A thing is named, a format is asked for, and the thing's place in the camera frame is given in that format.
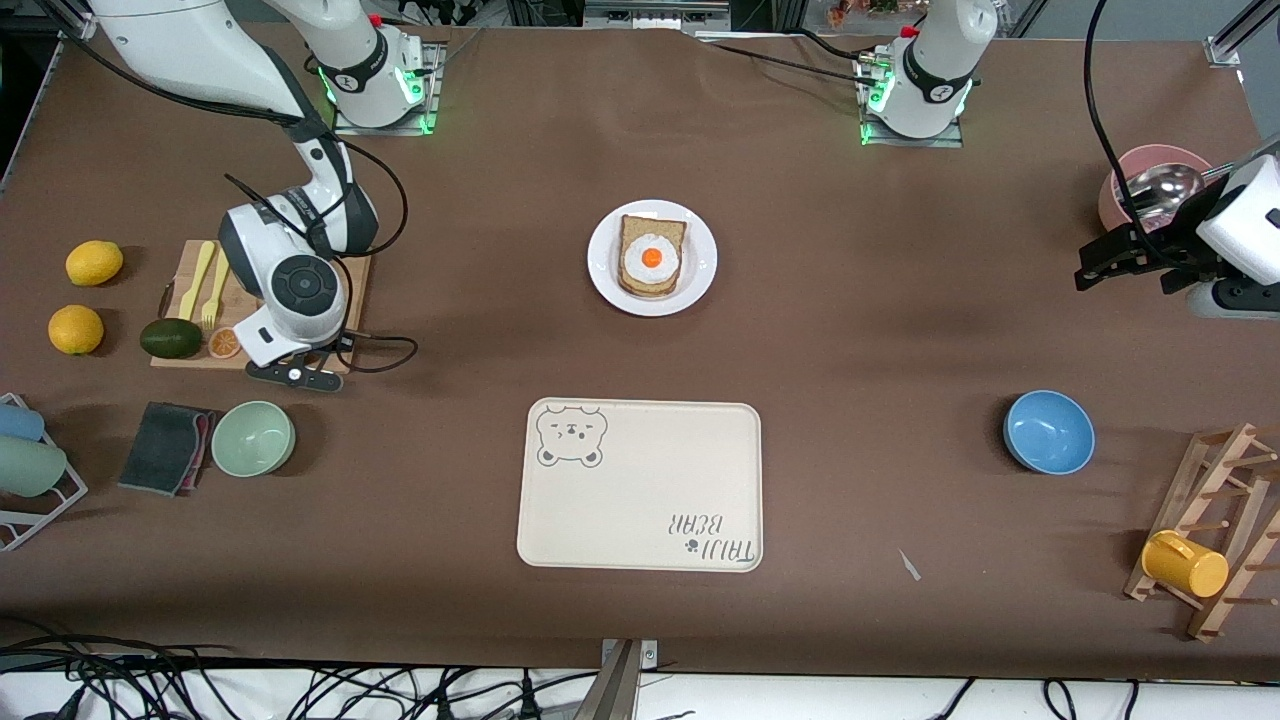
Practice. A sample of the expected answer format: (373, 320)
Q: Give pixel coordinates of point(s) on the folded grey cloth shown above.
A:
(160, 448)

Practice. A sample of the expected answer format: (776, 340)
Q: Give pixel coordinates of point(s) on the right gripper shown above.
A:
(334, 345)

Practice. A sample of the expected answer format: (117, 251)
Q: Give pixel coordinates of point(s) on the blue bowl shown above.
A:
(1048, 432)

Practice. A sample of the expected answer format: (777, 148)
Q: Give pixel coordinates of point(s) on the light blue cup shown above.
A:
(20, 422)

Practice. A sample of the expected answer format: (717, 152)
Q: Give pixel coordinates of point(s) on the wooden cup rack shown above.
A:
(1215, 470)

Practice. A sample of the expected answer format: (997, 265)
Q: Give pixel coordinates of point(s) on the metal scoop spoon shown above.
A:
(1165, 188)

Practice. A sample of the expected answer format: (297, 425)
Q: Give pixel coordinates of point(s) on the yellow plastic fork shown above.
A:
(218, 275)

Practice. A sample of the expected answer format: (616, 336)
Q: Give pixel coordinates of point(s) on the bamboo cutting board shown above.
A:
(190, 300)

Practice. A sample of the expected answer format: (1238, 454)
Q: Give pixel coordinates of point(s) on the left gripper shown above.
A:
(1168, 252)

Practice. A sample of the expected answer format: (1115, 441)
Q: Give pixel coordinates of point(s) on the yellow mug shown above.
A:
(1185, 565)

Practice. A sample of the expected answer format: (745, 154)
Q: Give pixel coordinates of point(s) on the aluminium frame post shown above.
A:
(1225, 48)

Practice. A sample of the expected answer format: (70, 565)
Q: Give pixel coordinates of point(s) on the yellow lemon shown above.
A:
(94, 262)
(76, 329)

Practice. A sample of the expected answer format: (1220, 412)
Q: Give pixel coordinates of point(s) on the yellow plastic knife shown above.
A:
(198, 275)

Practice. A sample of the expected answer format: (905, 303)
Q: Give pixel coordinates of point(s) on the orange slice toy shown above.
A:
(224, 343)

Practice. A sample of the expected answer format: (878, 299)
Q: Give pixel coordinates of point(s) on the cream bear print tray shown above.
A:
(650, 480)

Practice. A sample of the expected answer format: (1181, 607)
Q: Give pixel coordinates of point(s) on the white round plate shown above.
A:
(700, 260)

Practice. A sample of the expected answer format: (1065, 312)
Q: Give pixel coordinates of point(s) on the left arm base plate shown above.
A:
(915, 142)

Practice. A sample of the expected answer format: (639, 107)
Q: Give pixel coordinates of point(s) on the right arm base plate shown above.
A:
(432, 95)

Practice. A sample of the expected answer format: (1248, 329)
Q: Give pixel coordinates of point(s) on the mint green bowl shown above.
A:
(252, 438)

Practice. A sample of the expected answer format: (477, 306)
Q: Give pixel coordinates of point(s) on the pink bowl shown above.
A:
(1150, 158)

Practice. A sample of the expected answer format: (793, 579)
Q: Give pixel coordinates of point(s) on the sage green cup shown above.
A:
(30, 466)

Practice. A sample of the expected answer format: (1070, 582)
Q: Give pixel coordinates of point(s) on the fried egg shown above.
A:
(650, 268)

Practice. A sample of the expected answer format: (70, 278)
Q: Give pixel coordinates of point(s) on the small white paper scrap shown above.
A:
(908, 565)

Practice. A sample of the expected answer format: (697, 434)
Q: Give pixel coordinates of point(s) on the metal table edge bracket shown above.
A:
(620, 690)

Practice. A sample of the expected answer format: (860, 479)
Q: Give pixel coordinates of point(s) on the sandwich base bread slice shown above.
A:
(640, 228)

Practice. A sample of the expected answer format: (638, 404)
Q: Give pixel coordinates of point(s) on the green avocado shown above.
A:
(170, 338)

